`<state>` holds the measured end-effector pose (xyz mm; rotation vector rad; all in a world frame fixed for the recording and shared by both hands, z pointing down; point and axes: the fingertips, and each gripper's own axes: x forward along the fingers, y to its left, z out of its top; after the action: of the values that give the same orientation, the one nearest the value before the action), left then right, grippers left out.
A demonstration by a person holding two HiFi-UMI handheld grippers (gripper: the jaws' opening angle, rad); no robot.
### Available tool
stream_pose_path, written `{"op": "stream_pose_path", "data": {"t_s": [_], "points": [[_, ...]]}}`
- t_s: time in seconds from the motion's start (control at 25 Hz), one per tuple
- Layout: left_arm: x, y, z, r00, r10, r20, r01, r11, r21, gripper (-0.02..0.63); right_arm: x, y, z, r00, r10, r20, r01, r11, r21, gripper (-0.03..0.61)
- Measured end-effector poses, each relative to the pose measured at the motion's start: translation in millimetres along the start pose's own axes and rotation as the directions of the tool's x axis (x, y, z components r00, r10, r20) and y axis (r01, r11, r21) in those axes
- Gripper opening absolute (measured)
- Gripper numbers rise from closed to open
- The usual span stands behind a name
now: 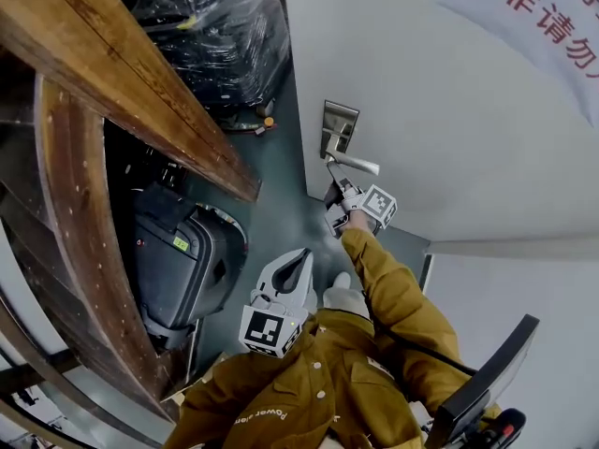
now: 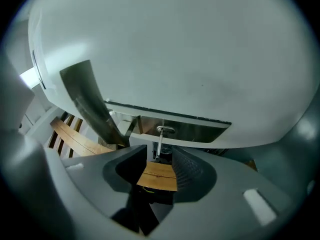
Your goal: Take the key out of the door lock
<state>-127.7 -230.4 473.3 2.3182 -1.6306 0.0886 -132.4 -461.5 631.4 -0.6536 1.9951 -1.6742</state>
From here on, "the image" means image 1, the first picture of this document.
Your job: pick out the person's white shoe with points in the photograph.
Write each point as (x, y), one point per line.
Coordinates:
(341, 281)

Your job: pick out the curved wooden staircase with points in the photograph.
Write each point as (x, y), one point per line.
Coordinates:
(79, 204)

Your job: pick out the silver door lock plate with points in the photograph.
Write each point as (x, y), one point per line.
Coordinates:
(339, 120)

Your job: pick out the small orange yellow object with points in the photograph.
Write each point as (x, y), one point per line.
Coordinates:
(268, 122)

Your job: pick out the person's mustard jacket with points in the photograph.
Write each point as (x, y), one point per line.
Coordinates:
(327, 381)

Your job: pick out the white door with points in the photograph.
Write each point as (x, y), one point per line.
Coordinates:
(421, 110)

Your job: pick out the plastic-wrapped black machine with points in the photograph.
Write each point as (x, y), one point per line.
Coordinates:
(220, 40)

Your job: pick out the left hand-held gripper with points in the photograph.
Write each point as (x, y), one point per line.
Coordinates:
(264, 330)

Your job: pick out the person's right forearm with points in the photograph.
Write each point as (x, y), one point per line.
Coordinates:
(379, 269)

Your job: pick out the straight brown wooden beam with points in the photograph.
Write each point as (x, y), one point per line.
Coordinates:
(117, 63)

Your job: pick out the black red device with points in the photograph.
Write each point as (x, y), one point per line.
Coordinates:
(507, 426)

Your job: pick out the person's light trouser leg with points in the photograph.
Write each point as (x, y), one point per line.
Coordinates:
(348, 304)

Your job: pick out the white paper sign red print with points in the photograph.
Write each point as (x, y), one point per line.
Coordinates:
(552, 26)

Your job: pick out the black flat panel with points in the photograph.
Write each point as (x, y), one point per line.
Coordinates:
(486, 381)

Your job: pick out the open cardboard box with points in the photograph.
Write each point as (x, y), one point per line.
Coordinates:
(174, 395)

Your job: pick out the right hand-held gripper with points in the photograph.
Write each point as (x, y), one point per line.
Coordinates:
(376, 204)

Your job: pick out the person's left forearm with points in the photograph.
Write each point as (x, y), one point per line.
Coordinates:
(234, 381)

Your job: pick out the black skirting strip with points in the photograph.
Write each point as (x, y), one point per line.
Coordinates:
(425, 271)

